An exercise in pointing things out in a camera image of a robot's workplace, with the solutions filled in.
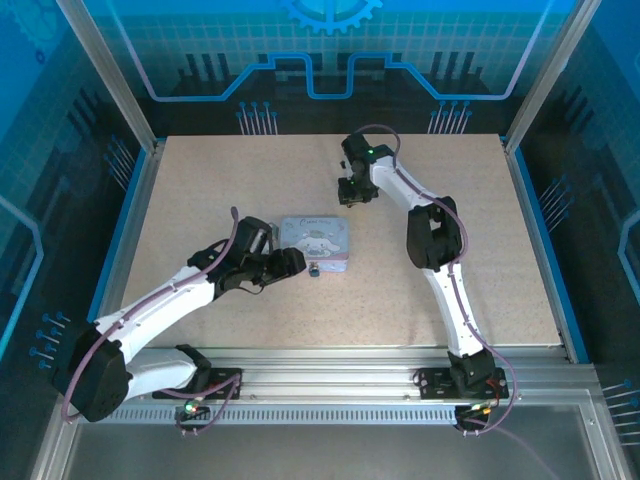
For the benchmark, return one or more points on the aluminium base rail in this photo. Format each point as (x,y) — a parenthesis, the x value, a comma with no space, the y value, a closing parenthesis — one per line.
(325,370)

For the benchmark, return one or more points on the aluminium side rail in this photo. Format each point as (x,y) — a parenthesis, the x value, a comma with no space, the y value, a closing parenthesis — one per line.
(537,240)
(127,235)

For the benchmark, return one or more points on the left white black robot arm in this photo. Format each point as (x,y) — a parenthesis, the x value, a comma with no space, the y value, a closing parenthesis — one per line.
(165,295)

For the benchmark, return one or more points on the lilac cartoon tin box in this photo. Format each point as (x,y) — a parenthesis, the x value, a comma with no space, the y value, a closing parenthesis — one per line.
(315,243)

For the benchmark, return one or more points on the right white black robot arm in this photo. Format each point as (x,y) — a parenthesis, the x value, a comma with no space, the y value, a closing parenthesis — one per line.
(450,300)

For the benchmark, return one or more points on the aluminium frame post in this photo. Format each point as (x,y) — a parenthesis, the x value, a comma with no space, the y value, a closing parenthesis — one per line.
(547,70)
(107,75)

